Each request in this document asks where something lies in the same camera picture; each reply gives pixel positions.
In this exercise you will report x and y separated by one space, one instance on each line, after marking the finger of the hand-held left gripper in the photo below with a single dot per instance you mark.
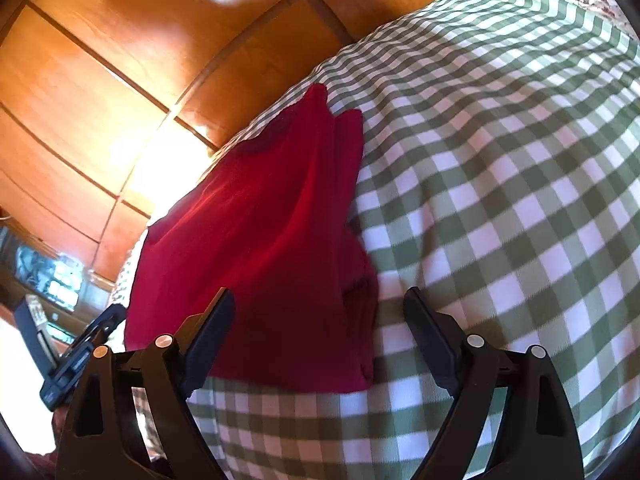
32 335
75 360

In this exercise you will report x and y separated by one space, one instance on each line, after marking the red garment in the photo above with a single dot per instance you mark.
260 220

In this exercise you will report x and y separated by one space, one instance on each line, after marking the green checked blanket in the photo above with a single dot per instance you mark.
500 185

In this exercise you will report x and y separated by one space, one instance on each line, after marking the cluttered dark shelf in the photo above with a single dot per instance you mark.
45 270

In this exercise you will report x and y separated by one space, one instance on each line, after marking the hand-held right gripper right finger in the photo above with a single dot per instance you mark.
430 345

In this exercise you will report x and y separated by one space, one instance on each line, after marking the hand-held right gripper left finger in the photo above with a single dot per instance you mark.
210 345

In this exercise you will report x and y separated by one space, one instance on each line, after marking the wooden wardrobe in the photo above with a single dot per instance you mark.
100 85

